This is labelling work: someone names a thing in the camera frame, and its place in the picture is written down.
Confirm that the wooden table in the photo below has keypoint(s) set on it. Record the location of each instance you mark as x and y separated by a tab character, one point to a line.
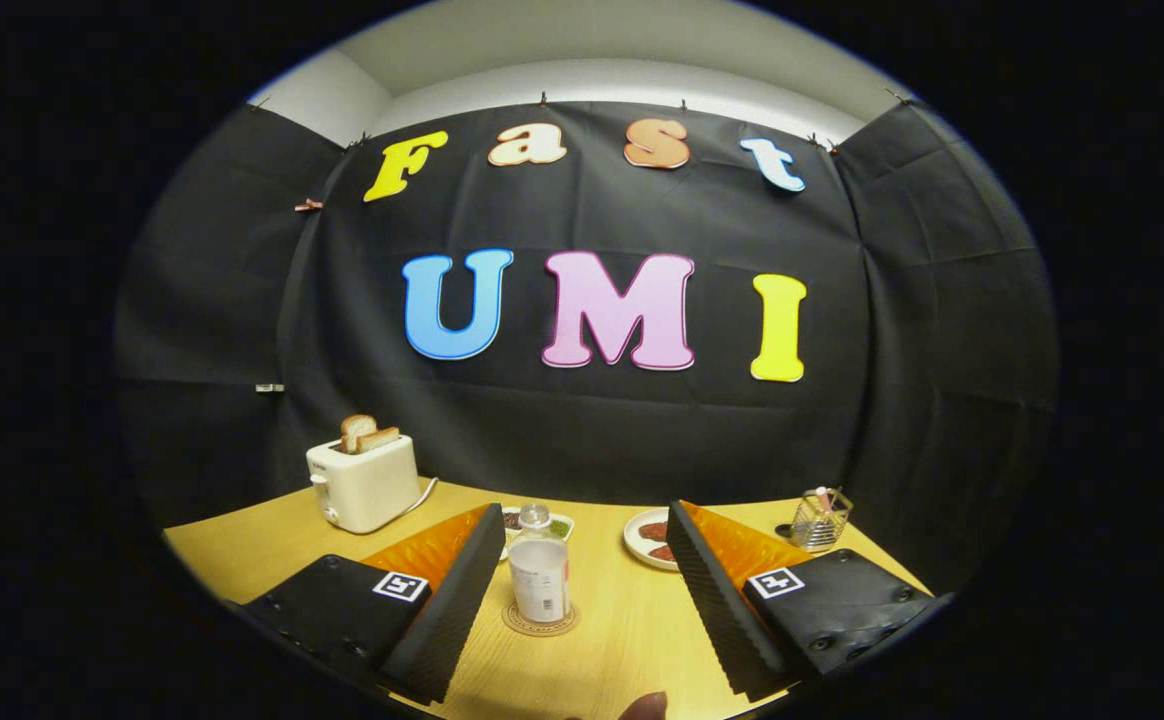
622	640

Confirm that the white round plate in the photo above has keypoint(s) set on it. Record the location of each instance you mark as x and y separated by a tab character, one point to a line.
634	545

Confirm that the pink clip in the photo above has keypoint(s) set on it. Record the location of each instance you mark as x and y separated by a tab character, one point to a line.
308	205

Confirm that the red meat slice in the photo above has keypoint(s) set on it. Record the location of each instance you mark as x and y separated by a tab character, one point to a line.
662	553
654	531

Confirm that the toast slice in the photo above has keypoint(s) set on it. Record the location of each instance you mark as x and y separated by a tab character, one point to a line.
380	440
354	430

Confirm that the clear juice bottle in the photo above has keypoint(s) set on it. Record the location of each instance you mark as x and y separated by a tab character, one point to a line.
539	580

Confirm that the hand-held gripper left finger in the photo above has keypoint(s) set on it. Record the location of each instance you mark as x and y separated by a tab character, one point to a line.
447	610

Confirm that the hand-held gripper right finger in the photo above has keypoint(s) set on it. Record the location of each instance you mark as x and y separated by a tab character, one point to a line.
717	620

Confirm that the round cork coaster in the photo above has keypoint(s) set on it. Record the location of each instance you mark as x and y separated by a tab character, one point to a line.
542	628

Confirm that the white divided grain dish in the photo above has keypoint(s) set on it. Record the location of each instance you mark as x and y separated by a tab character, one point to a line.
562	526

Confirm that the cream toaster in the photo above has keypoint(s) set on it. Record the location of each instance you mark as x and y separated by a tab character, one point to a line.
367	490

